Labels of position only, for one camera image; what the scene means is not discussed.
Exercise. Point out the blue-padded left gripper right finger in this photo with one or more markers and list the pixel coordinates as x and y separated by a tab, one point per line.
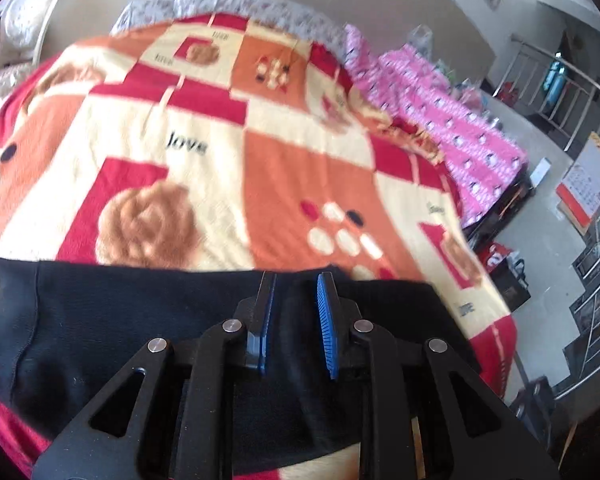
337	317

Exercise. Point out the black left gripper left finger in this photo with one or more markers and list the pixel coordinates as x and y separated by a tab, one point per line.
255	313

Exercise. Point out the black pants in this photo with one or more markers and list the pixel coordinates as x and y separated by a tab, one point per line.
66	329

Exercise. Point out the red white bag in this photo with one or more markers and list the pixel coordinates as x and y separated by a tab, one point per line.
497	259

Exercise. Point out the black bag on floor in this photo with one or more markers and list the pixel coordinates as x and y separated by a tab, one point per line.
509	277

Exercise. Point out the orange red patterned blanket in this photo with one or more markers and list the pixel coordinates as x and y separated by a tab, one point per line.
220	144

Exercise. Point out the pink penguin print blanket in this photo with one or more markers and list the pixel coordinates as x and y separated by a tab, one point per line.
481	160

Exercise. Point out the white red calendar board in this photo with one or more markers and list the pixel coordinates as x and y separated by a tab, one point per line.
579	189

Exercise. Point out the metal stair railing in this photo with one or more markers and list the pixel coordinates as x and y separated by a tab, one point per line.
553	91

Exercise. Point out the grey floral pillow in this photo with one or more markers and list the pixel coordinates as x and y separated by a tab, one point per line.
141	13
287	15

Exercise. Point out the white ornate chair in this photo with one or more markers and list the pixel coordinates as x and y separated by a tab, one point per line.
23	27

